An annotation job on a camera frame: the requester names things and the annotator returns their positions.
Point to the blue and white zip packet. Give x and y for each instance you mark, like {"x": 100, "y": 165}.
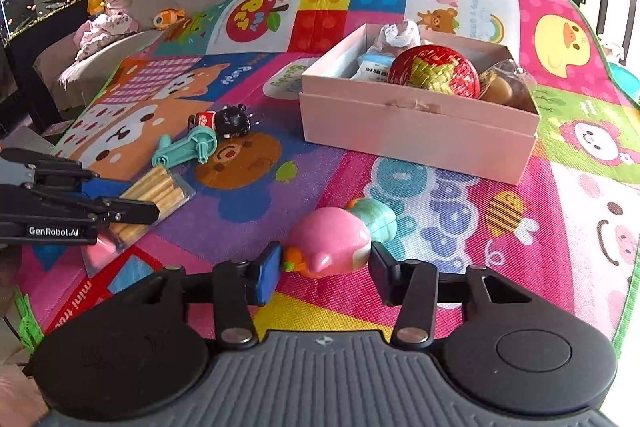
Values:
{"x": 372, "y": 67}

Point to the pink pig toy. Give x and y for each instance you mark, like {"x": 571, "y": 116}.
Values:
{"x": 325, "y": 242}

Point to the biscuit stick packet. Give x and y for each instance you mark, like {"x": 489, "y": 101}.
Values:
{"x": 150, "y": 187}

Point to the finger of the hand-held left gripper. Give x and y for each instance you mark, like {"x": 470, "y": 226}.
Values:
{"x": 55, "y": 169}
{"x": 132, "y": 212}

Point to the teal squishy toy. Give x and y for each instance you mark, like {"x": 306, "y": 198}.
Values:
{"x": 380, "y": 217}

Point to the teal plastic hand tool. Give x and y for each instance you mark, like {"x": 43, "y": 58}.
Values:
{"x": 185, "y": 147}

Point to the orange fish plush toy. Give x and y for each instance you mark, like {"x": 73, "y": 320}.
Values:
{"x": 169, "y": 19}

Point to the pink blanket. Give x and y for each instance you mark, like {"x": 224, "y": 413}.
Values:
{"x": 105, "y": 34}

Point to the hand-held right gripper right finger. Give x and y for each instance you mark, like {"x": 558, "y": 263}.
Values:
{"x": 382, "y": 272}

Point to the bread bun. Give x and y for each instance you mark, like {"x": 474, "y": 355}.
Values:
{"x": 505, "y": 92}

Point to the pink cardboard box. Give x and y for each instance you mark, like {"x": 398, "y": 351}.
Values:
{"x": 400, "y": 137}

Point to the white lace cloth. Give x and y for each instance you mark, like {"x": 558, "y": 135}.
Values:
{"x": 400, "y": 34}

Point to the black tank cabinet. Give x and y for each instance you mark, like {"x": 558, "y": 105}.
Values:
{"x": 30, "y": 72}

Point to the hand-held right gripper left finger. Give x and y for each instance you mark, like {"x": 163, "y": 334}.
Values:
{"x": 267, "y": 274}

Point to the grey flat board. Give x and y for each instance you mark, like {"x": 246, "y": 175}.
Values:
{"x": 27, "y": 139}

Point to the teal plastic tub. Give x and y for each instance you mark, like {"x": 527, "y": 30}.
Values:
{"x": 627, "y": 79}

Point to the small black red bottle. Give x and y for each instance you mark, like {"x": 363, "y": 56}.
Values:
{"x": 230, "y": 122}

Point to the colourful cartoon play mat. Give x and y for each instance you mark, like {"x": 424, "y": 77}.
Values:
{"x": 450, "y": 217}

